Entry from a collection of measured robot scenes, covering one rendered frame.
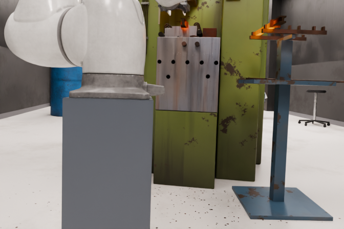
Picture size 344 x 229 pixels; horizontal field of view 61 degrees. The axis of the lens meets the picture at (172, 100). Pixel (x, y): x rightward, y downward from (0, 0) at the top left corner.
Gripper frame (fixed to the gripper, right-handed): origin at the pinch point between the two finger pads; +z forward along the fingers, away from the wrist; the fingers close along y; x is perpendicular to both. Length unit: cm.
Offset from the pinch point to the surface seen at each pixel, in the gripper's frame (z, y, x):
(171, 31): 34.9, -8.0, -4.2
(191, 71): 28.9, 5.9, -28.9
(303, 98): 489, 196, -60
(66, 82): 312, -231, -41
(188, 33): 34.9, 2.6, -5.1
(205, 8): 83, 10, 22
